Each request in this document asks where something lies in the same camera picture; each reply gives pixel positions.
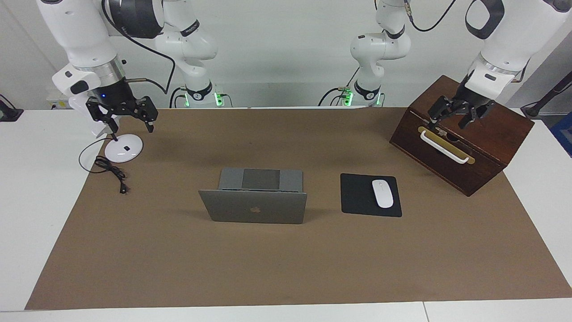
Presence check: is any white box handle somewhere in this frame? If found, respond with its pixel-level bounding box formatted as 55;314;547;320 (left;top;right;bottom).
420;130;471;164

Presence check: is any white desk lamp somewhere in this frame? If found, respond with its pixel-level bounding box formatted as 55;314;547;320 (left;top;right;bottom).
68;94;144;164

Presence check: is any white wall socket strip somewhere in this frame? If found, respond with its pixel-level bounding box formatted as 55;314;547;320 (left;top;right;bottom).
46;87;74;110

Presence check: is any silver laptop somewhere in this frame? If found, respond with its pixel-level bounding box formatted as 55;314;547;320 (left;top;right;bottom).
198;167;308;225

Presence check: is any dark brown wooden box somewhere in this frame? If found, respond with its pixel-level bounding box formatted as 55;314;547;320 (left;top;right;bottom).
389;75;535;197

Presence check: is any black tripod stand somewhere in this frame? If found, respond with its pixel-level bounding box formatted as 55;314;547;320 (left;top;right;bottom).
522;71;572;119

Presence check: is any blue crate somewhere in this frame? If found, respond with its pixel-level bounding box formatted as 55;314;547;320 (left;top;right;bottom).
551;112;572;158

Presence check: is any black lamp power cable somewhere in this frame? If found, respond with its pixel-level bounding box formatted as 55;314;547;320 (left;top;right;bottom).
79;138;130;195

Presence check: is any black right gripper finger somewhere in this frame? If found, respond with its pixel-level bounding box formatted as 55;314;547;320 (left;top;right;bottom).
86;97;119;135
136;95;159;134

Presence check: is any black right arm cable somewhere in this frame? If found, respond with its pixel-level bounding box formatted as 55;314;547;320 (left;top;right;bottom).
102;0;176;97

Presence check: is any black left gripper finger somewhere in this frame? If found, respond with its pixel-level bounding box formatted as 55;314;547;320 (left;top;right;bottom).
458;100;496;131
427;95;453;130

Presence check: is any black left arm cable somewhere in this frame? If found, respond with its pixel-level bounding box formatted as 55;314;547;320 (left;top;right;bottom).
404;0;458;32

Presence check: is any black stand base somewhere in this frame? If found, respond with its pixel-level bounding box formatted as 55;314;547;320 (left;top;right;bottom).
0;94;24;122

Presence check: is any black mouse pad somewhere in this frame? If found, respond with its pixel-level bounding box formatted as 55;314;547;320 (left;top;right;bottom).
340;173;403;218

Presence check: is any brown table mat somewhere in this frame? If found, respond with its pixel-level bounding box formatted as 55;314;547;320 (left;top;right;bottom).
25;107;572;310

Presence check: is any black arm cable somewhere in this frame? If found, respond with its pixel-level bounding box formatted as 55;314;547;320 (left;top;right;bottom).
102;0;176;97
404;0;458;32

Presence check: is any white computer mouse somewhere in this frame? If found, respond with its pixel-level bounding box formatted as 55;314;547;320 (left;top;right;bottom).
372;179;394;209

